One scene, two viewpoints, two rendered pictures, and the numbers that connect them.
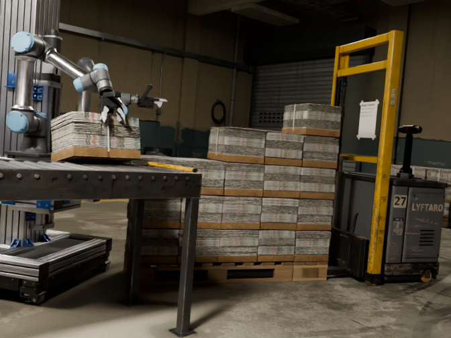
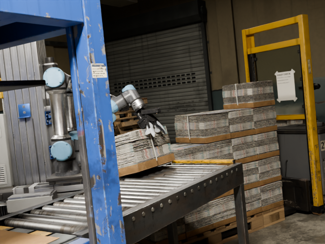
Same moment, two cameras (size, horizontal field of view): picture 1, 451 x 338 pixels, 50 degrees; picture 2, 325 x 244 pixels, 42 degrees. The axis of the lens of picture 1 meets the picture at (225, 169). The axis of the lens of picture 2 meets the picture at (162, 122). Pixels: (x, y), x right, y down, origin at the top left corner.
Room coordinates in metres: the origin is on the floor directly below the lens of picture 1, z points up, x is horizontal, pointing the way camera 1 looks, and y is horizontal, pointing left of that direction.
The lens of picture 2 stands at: (0.06, 1.19, 1.22)
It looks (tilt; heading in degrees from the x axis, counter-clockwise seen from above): 3 degrees down; 345
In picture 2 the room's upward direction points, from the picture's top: 6 degrees counter-clockwise
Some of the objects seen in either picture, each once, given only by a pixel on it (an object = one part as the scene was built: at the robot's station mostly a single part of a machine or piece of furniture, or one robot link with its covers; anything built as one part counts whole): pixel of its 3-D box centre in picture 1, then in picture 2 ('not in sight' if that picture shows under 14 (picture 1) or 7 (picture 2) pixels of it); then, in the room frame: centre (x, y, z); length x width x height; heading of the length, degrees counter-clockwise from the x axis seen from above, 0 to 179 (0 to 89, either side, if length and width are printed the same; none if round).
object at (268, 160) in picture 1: (272, 160); (228, 133); (3.57, -0.34, 0.86); 0.38 x 0.29 x 0.04; 20
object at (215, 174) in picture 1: (212, 218); (196, 192); (3.42, 0.06, 0.42); 1.17 x 0.39 x 0.83; 110
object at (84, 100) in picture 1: (84, 98); (69, 112); (3.38, 1.02, 1.19); 0.15 x 0.12 x 0.55; 12
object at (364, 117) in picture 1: (362, 113); (278, 81); (3.83, -1.04, 1.28); 0.57 x 0.01 x 0.65; 20
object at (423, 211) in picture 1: (387, 224); (307, 163); (3.96, -1.37, 0.40); 0.69 x 0.55 x 0.80; 20
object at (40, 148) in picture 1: (34, 143); (66, 166); (2.77, 1.10, 0.87); 0.15 x 0.15 x 0.10
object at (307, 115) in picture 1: (305, 190); (253, 152); (3.68, -0.62, 0.65); 0.39 x 0.30 x 1.29; 20
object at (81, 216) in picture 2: not in sight; (69, 218); (1.83, 1.14, 0.77); 0.47 x 0.05 x 0.05; 41
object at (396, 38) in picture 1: (383, 153); (309, 111); (3.52, -1.14, 0.97); 0.09 x 0.09 x 1.75; 20
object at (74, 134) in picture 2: not in sight; (77, 140); (3.25, 0.99, 0.98); 0.13 x 0.12 x 0.14; 12
